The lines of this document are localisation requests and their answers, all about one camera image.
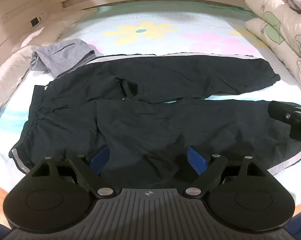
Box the folded cream floral quilt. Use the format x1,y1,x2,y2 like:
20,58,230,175
244,0,301,97

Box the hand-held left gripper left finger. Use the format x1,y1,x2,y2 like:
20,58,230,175
30,145,119,198

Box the floral bed sheet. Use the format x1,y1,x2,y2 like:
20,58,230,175
0,5,301,205

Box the white folded blanket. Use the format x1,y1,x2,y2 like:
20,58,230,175
0,14,97,127

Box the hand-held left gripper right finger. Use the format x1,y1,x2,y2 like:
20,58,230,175
184,145,266,198

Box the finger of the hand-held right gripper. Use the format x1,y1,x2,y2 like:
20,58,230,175
268,100,301,124

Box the folded grey pants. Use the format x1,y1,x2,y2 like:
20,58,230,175
29,38,97,78

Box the black pants with white stripes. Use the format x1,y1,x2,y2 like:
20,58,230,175
9,53,301,176

